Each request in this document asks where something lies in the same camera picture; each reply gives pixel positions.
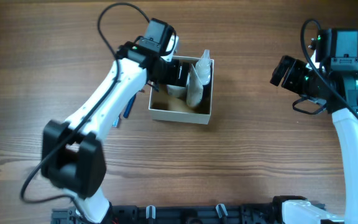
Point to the white open cardboard box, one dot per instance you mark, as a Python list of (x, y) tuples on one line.
[(164, 107)]

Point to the blue white toothbrush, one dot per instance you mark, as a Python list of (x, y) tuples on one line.
[(116, 122)]

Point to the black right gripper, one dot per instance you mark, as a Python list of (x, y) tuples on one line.
[(281, 72)]

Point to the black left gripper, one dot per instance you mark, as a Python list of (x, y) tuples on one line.
[(183, 76)]

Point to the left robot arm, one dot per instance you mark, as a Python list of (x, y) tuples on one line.
[(72, 151)]

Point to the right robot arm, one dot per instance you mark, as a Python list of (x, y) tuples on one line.
[(341, 101)]

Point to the cotton swab tub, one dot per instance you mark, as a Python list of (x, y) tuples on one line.
[(176, 91)]

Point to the clear bottle dark liquid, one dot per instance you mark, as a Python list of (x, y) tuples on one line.
[(203, 69)]

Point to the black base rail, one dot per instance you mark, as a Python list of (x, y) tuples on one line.
[(243, 214)]

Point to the blue disposable razor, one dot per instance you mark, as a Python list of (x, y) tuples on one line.
[(129, 106)]

